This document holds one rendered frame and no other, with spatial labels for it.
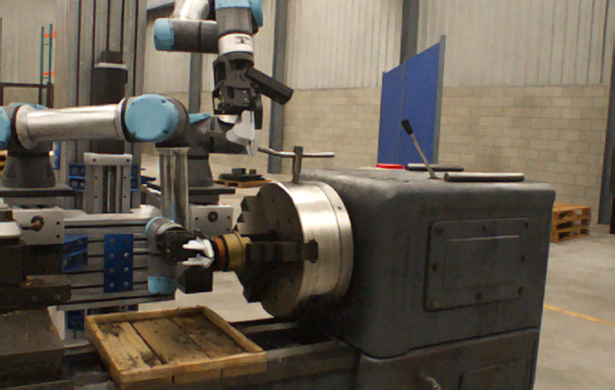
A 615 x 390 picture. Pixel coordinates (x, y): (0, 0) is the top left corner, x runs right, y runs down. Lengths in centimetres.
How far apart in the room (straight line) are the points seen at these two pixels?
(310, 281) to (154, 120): 55
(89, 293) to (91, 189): 32
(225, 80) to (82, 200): 92
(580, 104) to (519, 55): 167
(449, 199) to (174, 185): 73
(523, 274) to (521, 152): 1091
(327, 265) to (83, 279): 83
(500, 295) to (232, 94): 84
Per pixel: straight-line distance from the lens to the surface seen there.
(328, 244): 133
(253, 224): 143
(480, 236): 153
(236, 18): 134
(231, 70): 130
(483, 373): 166
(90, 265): 189
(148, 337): 143
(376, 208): 134
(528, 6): 1288
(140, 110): 153
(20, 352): 114
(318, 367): 138
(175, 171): 168
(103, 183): 202
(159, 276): 160
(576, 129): 1204
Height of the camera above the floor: 136
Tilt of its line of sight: 6 degrees down
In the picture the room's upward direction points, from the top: 3 degrees clockwise
